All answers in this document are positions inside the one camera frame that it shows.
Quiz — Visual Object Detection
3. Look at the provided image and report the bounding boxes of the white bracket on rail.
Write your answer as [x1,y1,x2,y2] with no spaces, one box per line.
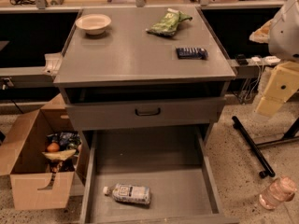
[43,52,63,77]

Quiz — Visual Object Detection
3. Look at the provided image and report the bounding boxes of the grey drawer cabinet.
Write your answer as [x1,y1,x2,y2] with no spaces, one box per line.
[54,6,235,136]

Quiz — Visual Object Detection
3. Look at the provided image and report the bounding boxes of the blue snack packet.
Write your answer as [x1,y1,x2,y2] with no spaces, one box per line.
[176,47,208,60]

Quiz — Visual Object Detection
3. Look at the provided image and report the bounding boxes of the white ceramic bowl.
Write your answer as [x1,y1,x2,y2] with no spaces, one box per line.
[75,14,111,35]

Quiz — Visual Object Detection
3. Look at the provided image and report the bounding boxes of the black metal stand base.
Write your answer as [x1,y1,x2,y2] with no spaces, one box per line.
[232,116,299,178]

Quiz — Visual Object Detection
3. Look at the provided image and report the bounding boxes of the closed drawer with black handle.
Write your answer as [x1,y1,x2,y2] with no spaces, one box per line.
[66,98,225,131]

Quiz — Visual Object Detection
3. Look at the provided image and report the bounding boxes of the clear bottle on floor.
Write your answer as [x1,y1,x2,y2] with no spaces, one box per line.
[259,176,297,210]

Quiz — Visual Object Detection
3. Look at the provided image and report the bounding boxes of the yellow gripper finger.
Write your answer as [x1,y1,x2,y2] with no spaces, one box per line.
[254,62,299,118]

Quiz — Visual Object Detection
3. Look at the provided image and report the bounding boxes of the white power strip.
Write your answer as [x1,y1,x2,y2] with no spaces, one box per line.
[263,56,280,65]

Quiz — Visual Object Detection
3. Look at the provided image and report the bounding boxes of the black power adapter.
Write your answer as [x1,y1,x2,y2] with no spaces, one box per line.
[235,54,249,65]

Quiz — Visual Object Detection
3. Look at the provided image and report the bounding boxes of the blue snack bags in box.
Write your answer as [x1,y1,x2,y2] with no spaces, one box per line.
[47,132,81,151]

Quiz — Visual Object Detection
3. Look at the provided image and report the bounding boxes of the clear plastic water bottle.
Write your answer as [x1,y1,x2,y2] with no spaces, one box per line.
[103,183,151,205]

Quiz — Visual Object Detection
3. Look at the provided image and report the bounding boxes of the orange fruit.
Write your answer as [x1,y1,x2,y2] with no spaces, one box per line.
[47,143,60,152]

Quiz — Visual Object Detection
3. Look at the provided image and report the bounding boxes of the green chip bag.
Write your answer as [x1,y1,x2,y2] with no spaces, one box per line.
[146,8,192,37]

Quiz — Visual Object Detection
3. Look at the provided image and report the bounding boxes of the white cables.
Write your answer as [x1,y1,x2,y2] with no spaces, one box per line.
[239,57,265,104]

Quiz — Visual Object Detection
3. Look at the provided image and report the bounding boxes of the open grey drawer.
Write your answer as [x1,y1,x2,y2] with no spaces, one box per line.
[79,126,239,224]

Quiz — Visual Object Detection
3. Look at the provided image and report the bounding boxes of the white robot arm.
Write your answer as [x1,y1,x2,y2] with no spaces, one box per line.
[249,0,299,119]

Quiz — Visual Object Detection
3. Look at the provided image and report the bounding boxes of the cardboard box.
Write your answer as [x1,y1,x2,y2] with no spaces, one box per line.
[0,95,89,210]

